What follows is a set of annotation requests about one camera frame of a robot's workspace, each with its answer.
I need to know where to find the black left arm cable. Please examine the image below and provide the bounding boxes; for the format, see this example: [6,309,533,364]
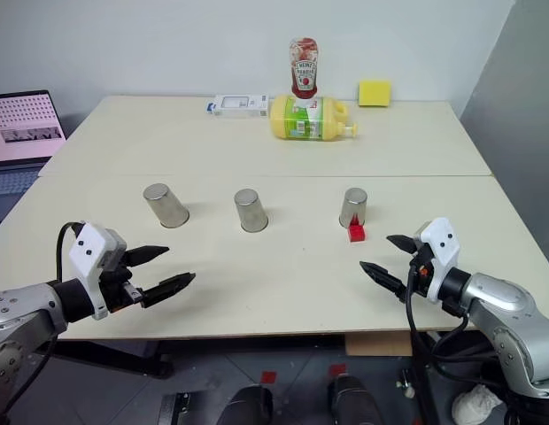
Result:
[56,220,88,284]

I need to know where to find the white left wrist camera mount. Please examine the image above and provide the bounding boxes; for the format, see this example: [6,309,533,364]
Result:
[68,223,128,321]

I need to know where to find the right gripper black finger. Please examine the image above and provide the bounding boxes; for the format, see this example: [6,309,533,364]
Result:
[385,234,420,257]
[359,260,409,303]

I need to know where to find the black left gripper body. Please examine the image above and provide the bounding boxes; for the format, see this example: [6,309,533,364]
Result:
[97,259,147,313]

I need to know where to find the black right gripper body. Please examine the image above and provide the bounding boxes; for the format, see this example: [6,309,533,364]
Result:
[406,242,437,298]

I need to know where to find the crumpled white cloth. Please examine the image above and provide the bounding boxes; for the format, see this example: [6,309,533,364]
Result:
[452,383,504,424]

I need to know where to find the Heinz ketchup bottle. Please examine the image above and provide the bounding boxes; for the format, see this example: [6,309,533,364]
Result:
[288,36,321,105]

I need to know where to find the yellow plastic jug green label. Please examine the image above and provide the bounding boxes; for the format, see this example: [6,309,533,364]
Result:
[268,93,361,143]

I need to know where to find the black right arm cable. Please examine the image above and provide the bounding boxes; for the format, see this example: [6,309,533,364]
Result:
[404,265,501,425]

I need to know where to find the brown cardboard piece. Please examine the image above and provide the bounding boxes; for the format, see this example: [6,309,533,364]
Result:
[344,330,414,357]

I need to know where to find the black table frame bar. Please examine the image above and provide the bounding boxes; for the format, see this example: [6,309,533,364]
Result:
[47,336,174,379]

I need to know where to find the dark grey flat plate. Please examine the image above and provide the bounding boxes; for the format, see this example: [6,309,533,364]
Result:
[158,390,216,425]

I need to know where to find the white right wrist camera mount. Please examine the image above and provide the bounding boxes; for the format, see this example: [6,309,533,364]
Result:
[413,217,462,305]

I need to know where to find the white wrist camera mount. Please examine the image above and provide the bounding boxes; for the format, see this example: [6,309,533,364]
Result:
[68,223,128,321]
[413,217,462,305]

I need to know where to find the flat white carton box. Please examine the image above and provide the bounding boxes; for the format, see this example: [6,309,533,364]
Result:
[206,93,271,120]

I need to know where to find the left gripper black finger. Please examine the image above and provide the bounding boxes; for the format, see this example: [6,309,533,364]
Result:
[140,271,197,308]
[125,245,171,268]

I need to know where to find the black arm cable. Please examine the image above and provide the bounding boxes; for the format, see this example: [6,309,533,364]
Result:
[56,220,88,284]
[404,265,501,425]

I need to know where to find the upturned steel cup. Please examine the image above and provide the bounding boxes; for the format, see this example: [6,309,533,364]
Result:
[338,187,370,229]
[233,188,270,234]
[143,182,190,230]

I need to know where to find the yellow sponge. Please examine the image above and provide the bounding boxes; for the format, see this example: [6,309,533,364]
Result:
[357,79,393,109]

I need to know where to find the open laptop pink screen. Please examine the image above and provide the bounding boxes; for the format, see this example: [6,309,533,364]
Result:
[0,89,69,223]

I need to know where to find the dark rounded shape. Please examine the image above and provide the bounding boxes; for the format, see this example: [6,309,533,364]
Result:
[326,375,384,425]
[217,384,276,425]

